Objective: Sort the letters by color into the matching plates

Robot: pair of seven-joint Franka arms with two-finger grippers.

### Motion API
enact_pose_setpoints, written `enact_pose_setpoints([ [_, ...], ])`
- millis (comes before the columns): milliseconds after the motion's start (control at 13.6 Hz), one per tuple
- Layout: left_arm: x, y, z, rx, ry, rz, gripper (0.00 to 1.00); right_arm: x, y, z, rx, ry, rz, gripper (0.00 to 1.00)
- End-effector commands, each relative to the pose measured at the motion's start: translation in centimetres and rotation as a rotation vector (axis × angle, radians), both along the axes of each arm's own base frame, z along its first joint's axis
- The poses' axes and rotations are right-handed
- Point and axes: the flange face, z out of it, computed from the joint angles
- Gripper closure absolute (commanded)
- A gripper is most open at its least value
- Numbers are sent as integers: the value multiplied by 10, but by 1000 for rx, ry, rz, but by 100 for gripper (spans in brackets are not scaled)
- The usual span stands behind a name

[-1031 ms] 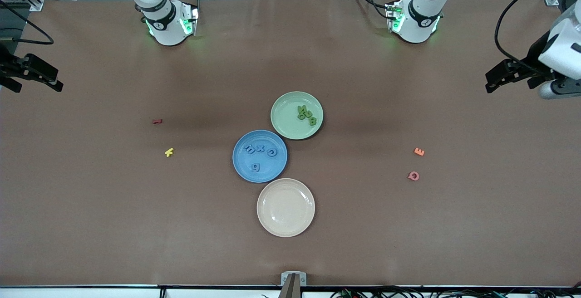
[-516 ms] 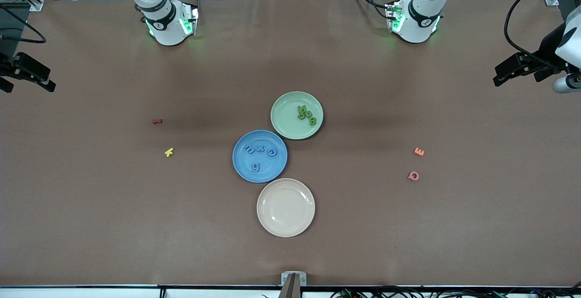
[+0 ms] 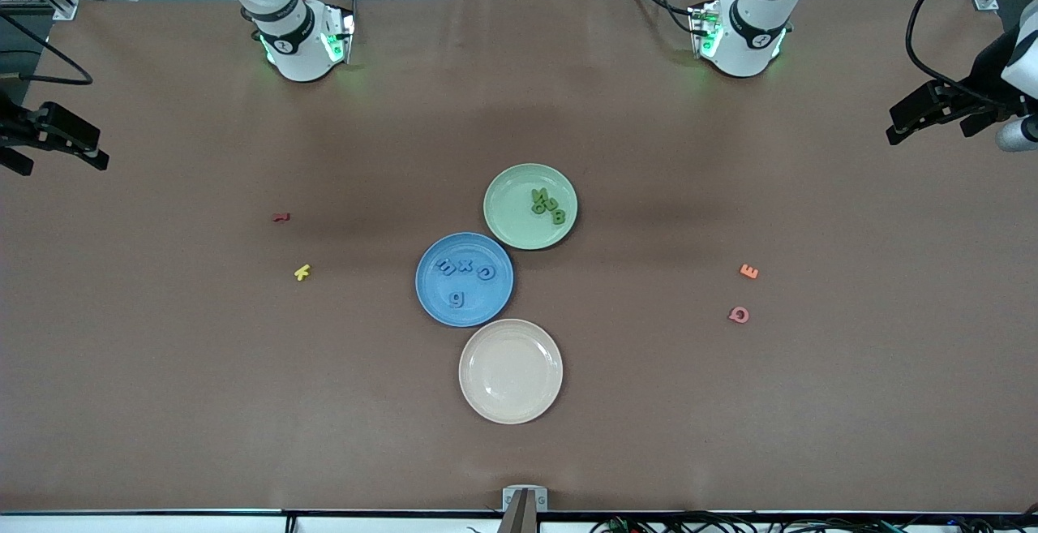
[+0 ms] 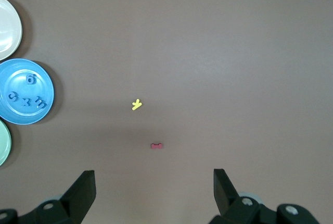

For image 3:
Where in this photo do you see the brown table cover sheet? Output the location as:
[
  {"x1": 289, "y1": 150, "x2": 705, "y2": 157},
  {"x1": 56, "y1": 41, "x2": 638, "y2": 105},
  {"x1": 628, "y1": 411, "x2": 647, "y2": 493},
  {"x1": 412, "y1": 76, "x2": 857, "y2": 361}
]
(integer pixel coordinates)
[{"x1": 0, "y1": 0, "x2": 1038, "y2": 514}]

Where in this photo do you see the green round plate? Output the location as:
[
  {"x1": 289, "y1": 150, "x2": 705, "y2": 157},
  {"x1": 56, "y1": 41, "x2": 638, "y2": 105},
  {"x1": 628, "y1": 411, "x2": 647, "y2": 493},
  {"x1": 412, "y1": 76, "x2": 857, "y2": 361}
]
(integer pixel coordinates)
[{"x1": 483, "y1": 163, "x2": 579, "y2": 251}]

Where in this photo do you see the blue round plate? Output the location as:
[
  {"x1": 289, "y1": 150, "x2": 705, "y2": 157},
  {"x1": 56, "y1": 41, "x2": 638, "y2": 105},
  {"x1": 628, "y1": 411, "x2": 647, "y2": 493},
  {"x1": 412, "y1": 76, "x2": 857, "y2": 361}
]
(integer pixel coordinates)
[{"x1": 415, "y1": 232, "x2": 515, "y2": 328}]

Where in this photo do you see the beige round plate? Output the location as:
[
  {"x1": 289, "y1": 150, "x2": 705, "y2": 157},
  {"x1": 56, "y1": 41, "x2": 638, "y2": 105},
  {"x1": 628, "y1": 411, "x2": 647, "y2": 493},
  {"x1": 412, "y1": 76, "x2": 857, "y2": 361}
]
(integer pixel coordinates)
[{"x1": 458, "y1": 319, "x2": 564, "y2": 425}]

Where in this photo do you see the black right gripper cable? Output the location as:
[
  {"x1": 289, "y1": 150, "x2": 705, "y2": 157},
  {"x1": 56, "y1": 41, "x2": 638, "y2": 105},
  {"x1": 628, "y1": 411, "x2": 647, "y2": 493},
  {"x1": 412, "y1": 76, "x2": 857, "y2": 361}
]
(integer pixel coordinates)
[{"x1": 0, "y1": 12, "x2": 94, "y2": 86}]

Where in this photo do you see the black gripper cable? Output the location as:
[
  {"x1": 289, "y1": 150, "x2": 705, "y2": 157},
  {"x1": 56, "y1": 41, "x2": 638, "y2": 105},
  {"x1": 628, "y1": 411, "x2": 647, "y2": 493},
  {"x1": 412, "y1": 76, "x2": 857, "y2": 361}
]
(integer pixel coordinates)
[
  {"x1": 906, "y1": 0, "x2": 1038, "y2": 104},
  {"x1": 0, "y1": 12, "x2": 94, "y2": 86}
]

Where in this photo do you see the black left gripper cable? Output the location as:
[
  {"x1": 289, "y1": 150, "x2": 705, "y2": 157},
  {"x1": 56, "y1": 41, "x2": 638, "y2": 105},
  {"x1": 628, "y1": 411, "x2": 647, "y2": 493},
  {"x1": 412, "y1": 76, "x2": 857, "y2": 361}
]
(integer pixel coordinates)
[{"x1": 906, "y1": 0, "x2": 1038, "y2": 104}]

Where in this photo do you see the white table edge rail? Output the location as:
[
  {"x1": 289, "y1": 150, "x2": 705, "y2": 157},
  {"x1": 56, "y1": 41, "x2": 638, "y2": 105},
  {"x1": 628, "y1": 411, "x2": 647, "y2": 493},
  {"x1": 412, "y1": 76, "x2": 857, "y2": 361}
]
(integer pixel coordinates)
[{"x1": 0, "y1": 512, "x2": 1038, "y2": 533}]

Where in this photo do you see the tangled black cable bundle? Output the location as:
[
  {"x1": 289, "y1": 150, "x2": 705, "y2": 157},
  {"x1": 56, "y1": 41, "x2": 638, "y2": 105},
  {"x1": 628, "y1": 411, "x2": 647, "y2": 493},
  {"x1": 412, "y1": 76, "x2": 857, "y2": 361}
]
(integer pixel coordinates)
[{"x1": 588, "y1": 509, "x2": 1038, "y2": 533}]

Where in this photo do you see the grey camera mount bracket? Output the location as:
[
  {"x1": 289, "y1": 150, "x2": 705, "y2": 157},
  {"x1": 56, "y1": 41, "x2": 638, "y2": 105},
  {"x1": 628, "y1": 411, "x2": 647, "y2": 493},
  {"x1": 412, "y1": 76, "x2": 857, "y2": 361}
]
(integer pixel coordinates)
[{"x1": 499, "y1": 486, "x2": 549, "y2": 533}]

